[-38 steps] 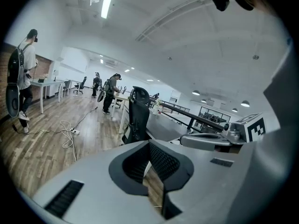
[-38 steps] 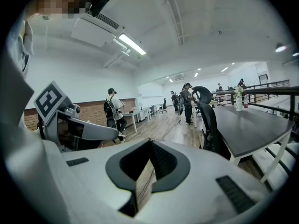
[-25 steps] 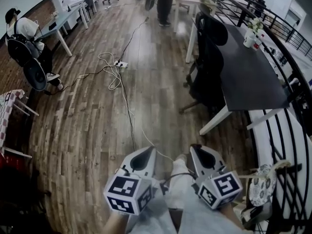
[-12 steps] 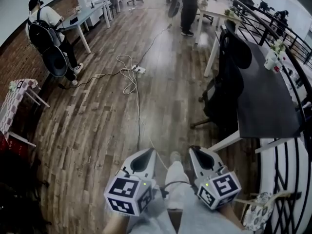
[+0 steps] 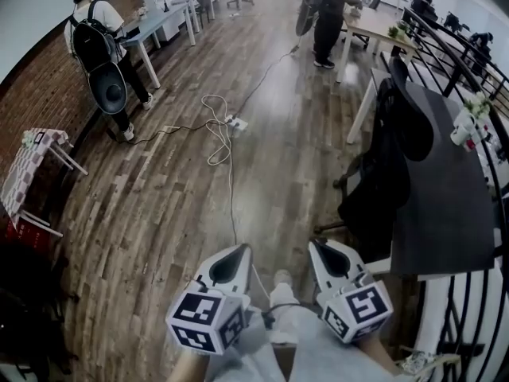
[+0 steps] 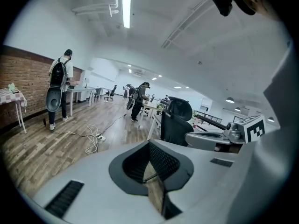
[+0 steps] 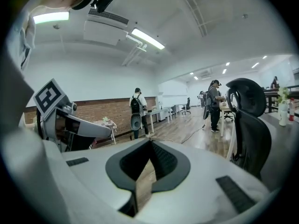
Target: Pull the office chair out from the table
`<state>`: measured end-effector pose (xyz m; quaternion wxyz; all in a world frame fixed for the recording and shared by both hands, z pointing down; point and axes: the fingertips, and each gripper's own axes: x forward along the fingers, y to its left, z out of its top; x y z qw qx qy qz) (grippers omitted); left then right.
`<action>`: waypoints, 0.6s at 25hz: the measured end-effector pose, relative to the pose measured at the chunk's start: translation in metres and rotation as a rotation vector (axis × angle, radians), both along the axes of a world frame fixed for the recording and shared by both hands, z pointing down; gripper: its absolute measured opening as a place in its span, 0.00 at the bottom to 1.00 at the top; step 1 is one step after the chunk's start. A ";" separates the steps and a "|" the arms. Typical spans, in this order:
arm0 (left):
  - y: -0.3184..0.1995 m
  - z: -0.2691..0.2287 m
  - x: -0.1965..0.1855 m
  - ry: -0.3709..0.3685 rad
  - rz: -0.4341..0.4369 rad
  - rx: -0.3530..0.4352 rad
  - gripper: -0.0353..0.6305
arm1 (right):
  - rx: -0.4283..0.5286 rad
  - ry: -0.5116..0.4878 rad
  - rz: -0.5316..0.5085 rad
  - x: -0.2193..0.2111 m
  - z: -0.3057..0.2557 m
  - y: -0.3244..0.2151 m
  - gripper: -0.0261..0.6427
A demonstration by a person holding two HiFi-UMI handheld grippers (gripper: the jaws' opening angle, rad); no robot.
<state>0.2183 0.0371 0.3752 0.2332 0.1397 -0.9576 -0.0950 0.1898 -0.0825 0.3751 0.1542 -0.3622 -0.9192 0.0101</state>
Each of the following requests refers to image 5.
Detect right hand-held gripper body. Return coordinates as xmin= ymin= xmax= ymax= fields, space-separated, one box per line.
xmin=308 ymin=239 xmax=394 ymax=345

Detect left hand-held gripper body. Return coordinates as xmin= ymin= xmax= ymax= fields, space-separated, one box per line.
xmin=165 ymin=244 xmax=254 ymax=356

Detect person's left forearm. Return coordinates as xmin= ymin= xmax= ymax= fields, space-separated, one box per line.
xmin=165 ymin=348 xmax=214 ymax=382

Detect person's light shoe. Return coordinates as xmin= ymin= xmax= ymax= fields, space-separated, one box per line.
xmin=273 ymin=269 xmax=294 ymax=290

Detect person's grey trousers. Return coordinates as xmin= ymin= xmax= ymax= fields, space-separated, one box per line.
xmin=206 ymin=281 xmax=414 ymax=382

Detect patterned white cloth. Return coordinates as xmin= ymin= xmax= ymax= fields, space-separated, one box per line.
xmin=396 ymin=349 xmax=460 ymax=378

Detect dark table with white legs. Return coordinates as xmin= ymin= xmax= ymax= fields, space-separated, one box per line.
xmin=346 ymin=66 xmax=508 ymax=283

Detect white power strip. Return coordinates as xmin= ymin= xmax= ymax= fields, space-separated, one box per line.
xmin=223 ymin=113 xmax=249 ymax=132

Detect red box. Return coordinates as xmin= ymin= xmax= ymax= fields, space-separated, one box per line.
xmin=4 ymin=220 xmax=52 ymax=251

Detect white mug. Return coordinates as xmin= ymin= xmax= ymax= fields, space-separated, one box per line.
xmin=449 ymin=112 xmax=479 ymax=147

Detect checkered small table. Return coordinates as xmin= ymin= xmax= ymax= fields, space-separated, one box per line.
xmin=0 ymin=127 xmax=89 ymax=239

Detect small white-flowered potted plant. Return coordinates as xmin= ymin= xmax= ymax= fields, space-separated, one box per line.
xmin=462 ymin=91 xmax=493 ymax=118

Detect black metal railing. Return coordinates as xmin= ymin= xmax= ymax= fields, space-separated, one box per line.
xmin=400 ymin=6 xmax=509 ymax=382

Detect light wooden table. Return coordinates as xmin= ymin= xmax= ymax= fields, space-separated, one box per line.
xmin=335 ymin=5 xmax=419 ymax=84

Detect small green potted plant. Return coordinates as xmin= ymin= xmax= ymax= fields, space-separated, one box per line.
xmin=387 ymin=21 xmax=411 ymax=40

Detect white desk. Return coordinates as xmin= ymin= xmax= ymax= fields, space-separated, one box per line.
xmin=118 ymin=2 xmax=199 ymax=90

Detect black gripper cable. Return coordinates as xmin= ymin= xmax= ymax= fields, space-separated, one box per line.
xmin=260 ymin=301 xmax=301 ymax=330

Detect white looped cable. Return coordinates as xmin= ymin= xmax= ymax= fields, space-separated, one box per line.
xmin=200 ymin=92 xmax=235 ymax=167

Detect thin black floor cable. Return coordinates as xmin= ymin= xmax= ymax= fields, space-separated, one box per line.
xmin=129 ymin=120 xmax=227 ymax=146

